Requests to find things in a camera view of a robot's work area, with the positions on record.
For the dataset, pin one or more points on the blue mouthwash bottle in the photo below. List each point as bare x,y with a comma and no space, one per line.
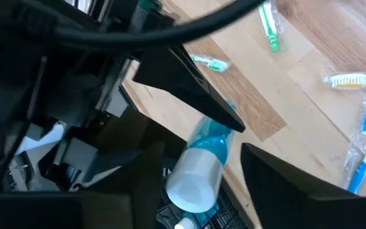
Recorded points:
199,178

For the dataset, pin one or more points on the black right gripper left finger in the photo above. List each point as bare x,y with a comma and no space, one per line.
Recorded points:
59,213

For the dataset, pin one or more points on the white paper sheet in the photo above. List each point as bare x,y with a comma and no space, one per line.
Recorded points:
43,140

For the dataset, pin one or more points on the green toothbrush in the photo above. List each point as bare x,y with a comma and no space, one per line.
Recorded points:
214,64
269,28

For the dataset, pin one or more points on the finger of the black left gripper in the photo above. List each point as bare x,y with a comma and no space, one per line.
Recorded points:
183,76
132,130

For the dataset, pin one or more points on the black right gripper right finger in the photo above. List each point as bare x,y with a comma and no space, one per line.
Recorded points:
297,203

